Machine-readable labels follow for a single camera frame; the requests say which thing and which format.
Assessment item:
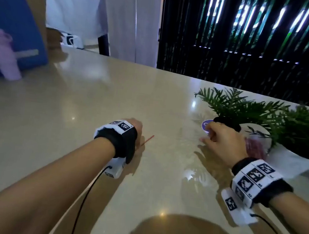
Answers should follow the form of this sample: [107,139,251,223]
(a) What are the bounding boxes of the thin red stick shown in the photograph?
[140,134,155,148]

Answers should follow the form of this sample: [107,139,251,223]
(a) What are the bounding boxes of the white curtain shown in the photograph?
[96,0,163,68]

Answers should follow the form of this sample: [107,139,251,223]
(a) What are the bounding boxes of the green fern leaves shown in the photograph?
[189,82,309,160]

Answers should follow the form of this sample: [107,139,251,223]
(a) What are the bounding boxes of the light purple bottle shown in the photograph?
[0,28,27,82]

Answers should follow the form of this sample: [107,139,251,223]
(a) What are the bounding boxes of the black marker wrist band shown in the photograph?
[228,155,297,212]
[91,117,139,165]

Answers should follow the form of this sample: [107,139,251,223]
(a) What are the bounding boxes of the white wrapping paper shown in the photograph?
[240,124,309,182]

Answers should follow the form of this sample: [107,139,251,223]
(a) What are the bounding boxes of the pink flower bunch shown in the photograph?
[244,137,268,160]

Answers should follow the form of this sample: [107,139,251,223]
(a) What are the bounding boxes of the black band on stems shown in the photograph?
[212,115,243,133]

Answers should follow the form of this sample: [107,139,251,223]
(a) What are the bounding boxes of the wooden chair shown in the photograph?
[10,0,73,58]

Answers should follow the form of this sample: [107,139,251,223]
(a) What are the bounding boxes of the person's left hand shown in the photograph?
[125,118,144,147]

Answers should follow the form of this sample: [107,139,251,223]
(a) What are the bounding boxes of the person's left forearm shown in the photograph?
[0,127,117,234]

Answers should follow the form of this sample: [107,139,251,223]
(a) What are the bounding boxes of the black vertical blinds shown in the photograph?
[154,0,309,108]

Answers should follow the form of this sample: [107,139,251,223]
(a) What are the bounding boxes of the person's right hand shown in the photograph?
[197,121,253,170]

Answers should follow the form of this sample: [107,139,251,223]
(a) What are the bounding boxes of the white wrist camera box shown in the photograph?
[218,187,261,228]
[104,156,127,180]

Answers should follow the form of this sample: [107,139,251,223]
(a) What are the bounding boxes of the blue bag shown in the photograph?
[0,0,55,86]

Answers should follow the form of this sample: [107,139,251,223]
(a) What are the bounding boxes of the person's right forearm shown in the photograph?
[266,191,309,234]

